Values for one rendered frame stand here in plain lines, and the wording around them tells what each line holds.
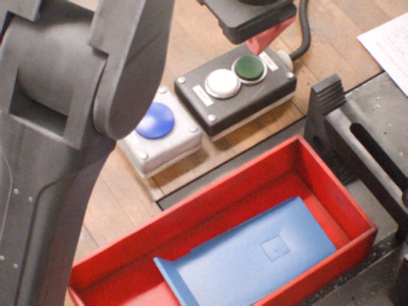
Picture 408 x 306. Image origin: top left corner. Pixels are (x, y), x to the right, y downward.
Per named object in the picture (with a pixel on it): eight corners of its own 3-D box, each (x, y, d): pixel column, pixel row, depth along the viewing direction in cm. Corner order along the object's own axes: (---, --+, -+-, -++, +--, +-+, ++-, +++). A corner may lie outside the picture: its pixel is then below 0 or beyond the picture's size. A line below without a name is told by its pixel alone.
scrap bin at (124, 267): (69, 296, 79) (59, 269, 74) (293, 166, 86) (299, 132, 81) (138, 402, 74) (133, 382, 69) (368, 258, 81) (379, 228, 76)
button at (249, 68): (229, 74, 90) (229, 63, 88) (252, 62, 91) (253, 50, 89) (245, 94, 89) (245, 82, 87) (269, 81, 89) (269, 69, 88)
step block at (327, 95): (302, 139, 88) (310, 86, 80) (326, 126, 89) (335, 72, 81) (342, 186, 85) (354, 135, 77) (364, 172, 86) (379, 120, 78)
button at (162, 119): (125, 124, 87) (124, 112, 85) (160, 106, 88) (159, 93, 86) (147, 154, 85) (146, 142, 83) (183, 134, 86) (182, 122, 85)
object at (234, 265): (154, 272, 80) (152, 258, 77) (298, 197, 84) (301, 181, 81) (193, 334, 77) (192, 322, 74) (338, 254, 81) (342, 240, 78)
